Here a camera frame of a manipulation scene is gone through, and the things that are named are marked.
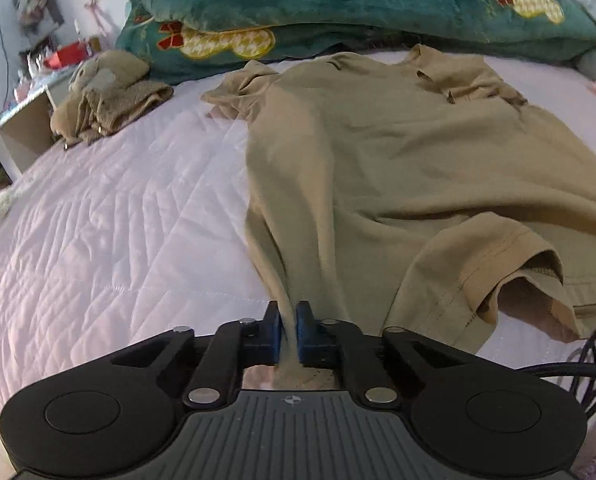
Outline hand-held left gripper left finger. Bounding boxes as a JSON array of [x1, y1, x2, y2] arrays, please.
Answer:
[[110, 300, 285, 411]]

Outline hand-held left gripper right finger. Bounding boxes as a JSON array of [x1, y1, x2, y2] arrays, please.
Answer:
[[296, 301, 471, 408]]

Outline tan t-shirt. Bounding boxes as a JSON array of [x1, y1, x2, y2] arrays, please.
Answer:
[[201, 44, 596, 391]]

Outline pink quilted bed sheet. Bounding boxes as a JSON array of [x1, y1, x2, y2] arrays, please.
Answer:
[[0, 50, 596, 480]]

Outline brown plush garment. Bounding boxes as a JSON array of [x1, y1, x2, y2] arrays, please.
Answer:
[[50, 50, 175, 151]]

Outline white desk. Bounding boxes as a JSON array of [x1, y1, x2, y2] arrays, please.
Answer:
[[0, 67, 78, 183]]

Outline green printed blanket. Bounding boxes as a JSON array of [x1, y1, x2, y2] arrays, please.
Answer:
[[115, 0, 596, 86]]

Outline hanging grey bag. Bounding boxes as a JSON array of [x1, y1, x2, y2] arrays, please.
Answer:
[[16, 0, 62, 37]]

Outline black cable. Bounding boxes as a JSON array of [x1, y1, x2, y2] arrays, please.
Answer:
[[520, 317, 596, 418]]

